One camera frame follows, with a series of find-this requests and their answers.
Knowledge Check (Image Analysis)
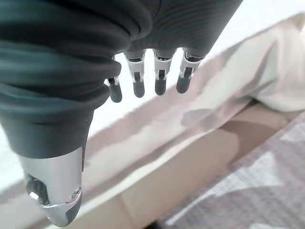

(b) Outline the beige bed frame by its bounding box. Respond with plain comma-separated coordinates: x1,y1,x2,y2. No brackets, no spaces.
21,99,305,229

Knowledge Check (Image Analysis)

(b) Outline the white bed sheet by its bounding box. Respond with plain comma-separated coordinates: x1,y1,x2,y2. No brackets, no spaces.
0,11,305,217

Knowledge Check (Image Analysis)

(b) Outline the grey patterned rug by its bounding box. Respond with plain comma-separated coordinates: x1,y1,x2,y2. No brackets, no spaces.
156,114,305,229

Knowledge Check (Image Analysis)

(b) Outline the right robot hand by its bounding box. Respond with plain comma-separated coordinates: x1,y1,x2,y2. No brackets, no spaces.
0,0,242,228

